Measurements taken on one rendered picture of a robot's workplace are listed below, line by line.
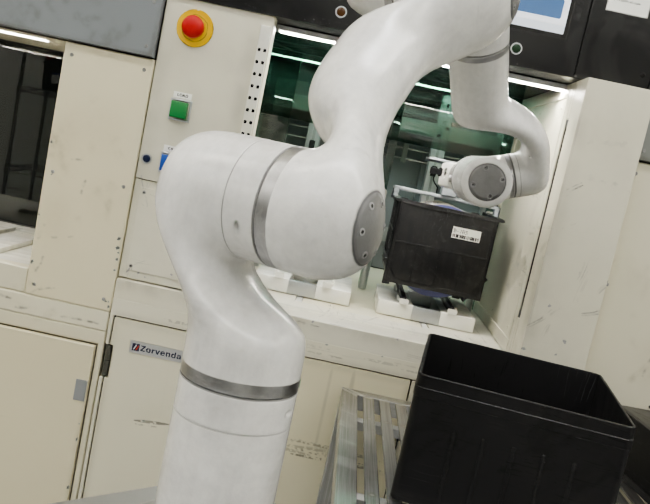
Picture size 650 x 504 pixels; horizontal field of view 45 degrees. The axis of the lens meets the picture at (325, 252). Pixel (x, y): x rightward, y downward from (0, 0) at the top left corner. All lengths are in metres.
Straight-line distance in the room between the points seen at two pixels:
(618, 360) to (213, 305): 0.99
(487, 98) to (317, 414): 0.68
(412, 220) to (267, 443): 0.96
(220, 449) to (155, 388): 0.81
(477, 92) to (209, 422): 0.68
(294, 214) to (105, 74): 0.89
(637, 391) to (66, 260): 1.10
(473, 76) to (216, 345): 0.64
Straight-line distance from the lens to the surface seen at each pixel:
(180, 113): 1.48
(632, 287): 1.56
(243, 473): 0.78
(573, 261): 1.47
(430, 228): 1.67
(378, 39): 0.87
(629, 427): 1.06
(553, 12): 1.51
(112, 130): 1.53
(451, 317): 1.70
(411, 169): 2.36
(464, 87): 1.22
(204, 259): 0.76
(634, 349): 1.58
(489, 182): 1.31
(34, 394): 1.65
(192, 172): 0.75
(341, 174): 0.70
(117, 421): 1.61
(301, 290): 1.68
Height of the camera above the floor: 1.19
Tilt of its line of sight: 7 degrees down
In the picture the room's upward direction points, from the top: 12 degrees clockwise
